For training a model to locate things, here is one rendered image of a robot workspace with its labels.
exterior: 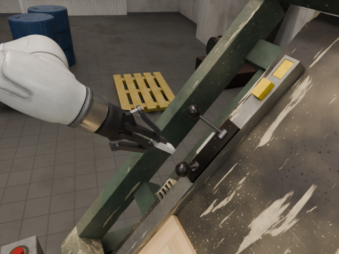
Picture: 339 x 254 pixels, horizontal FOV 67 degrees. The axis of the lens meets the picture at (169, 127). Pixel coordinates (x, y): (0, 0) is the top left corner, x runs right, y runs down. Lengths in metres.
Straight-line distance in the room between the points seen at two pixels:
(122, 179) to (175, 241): 0.32
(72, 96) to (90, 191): 2.06
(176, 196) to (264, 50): 0.53
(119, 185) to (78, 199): 1.52
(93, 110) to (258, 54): 0.58
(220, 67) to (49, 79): 0.56
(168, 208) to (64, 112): 0.43
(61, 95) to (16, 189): 2.32
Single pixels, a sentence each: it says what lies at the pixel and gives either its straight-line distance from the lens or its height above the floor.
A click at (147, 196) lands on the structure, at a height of 1.10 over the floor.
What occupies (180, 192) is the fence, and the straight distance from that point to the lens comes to 0.77.
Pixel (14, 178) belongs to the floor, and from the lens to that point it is 2.90.
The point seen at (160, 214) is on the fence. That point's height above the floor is 1.20.
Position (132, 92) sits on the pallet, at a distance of 3.84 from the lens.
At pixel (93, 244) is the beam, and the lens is 1.18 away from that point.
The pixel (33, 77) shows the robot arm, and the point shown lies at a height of 1.67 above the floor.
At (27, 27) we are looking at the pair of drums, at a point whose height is 0.88.
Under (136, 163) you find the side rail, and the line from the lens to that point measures 0.94.
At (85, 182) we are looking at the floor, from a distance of 2.63.
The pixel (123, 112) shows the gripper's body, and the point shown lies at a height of 1.55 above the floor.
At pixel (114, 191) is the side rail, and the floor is 1.11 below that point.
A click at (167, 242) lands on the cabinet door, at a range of 0.81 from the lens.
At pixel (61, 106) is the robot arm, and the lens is 0.50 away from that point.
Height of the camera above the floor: 1.86
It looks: 35 degrees down
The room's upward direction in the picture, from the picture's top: 3 degrees clockwise
